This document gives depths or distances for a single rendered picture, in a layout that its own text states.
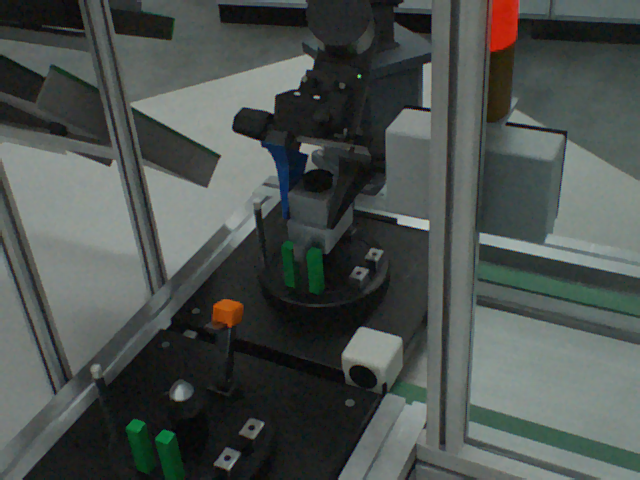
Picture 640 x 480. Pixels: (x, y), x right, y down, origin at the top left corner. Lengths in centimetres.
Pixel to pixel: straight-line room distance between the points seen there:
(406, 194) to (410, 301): 26
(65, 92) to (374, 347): 38
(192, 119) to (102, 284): 46
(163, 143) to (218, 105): 58
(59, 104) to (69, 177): 54
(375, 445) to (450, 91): 33
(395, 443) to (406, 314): 16
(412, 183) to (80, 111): 39
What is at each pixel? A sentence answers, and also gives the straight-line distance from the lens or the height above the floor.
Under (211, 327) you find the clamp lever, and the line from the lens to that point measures 70.
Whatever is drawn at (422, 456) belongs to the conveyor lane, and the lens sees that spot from 75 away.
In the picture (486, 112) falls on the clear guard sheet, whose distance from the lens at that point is 55.
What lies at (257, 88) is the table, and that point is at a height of 86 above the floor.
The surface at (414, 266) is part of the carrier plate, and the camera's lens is 91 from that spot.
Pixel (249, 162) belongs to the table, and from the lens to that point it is 134.
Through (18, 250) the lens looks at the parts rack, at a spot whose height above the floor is 110.
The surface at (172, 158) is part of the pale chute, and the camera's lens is 98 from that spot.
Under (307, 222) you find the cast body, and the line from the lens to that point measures 83.
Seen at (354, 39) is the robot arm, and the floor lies 124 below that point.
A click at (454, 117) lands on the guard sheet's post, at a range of 55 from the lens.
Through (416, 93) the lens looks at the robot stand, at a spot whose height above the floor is 100.
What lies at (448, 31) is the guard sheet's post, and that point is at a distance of 52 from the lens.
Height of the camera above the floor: 152
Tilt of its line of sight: 35 degrees down
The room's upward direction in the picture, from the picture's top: 5 degrees counter-clockwise
